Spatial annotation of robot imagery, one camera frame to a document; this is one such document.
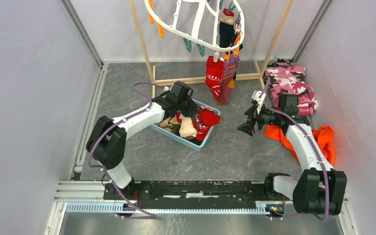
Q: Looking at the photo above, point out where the red white patterned sock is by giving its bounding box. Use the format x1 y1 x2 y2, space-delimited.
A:
205 56 224 99

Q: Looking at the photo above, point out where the teal clothespin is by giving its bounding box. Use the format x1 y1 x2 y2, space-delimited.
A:
183 37 206 57

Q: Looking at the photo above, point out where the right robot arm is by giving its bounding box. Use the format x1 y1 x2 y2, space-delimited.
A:
237 91 347 219

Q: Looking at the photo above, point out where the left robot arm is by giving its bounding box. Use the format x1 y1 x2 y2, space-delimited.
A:
86 81 198 200

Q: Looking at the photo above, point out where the wooden hanger stand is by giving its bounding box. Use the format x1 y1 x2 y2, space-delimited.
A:
129 0 294 87

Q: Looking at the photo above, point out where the white round sock hanger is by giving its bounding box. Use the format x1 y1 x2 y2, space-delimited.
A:
144 0 245 55

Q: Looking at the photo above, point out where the red sock in basket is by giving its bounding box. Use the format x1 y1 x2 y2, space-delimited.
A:
195 108 221 141

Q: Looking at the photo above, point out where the cream white sock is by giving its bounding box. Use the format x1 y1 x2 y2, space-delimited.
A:
179 115 198 141

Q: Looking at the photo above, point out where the tan sock in basket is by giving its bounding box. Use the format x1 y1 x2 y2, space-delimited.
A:
159 117 181 134

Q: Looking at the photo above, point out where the purple striped hanging sock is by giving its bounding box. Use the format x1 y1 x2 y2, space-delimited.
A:
216 53 241 105

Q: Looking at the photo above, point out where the light blue laundry basket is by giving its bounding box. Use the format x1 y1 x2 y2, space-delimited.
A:
151 100 221 151

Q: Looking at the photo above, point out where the pink camouflage cloth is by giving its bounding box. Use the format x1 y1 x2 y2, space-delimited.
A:
263 64 319 116

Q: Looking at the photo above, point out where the white clothespin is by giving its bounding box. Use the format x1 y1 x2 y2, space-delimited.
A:
213 51 219 63

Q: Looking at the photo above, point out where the orange clothespin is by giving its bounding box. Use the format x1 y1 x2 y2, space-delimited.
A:
223 31 243 61

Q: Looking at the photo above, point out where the orange cloth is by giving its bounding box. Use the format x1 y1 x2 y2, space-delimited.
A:
264 125 335 171

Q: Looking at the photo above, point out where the black hanging sock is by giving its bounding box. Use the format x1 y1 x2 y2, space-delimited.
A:
219 21 241 48

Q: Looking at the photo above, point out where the beige red cuffed sock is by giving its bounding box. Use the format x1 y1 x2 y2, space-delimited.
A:
220 8 235 25

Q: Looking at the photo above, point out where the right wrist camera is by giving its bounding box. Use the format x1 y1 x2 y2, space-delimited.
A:
251 90 263 106

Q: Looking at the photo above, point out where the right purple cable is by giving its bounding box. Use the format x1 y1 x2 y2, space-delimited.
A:
259 77 330 222

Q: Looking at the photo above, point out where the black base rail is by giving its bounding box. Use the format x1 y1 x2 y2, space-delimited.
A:
122 181 293 210

